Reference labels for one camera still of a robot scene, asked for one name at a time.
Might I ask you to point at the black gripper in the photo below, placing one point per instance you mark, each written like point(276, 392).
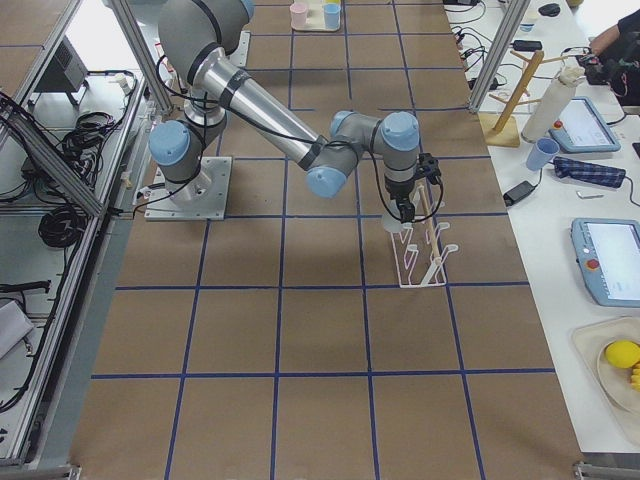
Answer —
point(399, 191)

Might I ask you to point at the pale grey plastic cup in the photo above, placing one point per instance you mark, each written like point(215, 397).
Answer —
point(394, 226)

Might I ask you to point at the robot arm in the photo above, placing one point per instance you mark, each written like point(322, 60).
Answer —
point(197, 37)

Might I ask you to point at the blue cup on desk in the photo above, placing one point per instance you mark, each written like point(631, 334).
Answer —
point(543, 151)

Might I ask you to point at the light blue plastic cup right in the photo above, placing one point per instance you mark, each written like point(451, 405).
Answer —
point(332, 16)

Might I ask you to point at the pink plastic cup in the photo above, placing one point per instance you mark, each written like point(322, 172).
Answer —
point(298, 13)

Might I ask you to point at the black power adapter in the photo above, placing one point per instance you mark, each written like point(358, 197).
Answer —
point(518, 193)

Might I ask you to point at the wooden mug tree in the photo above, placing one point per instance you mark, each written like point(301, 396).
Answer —
point(501, 130)

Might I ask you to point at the blue plaid cloth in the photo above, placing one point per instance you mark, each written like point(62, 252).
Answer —
point(592, 173)

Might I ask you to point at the white paper roll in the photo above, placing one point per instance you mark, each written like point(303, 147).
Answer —
point(557, 96)

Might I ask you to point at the upper teach pendant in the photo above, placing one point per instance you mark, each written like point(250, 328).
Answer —
point(581, 129)

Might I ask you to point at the teach pendant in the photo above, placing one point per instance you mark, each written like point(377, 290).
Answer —
point(581, 129)
point(607, 254)

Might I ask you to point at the cream plastic tray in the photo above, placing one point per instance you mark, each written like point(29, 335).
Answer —
point(315, 20)

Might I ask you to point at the lower teach pendant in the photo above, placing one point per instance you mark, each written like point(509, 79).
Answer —
point(607, 254)

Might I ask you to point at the yellow lemon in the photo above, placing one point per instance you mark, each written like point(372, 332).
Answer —
point(622, 354)

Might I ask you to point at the cream plate with food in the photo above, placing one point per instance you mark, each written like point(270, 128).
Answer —
point(613, 383)

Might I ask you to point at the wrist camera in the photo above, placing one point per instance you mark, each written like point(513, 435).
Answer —
point(428, 168)

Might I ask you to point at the white wire cup rack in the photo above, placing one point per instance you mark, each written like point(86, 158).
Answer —
point(420, 254)

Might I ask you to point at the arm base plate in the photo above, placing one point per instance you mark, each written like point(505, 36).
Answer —
point(240, 56)
point(204, 198)

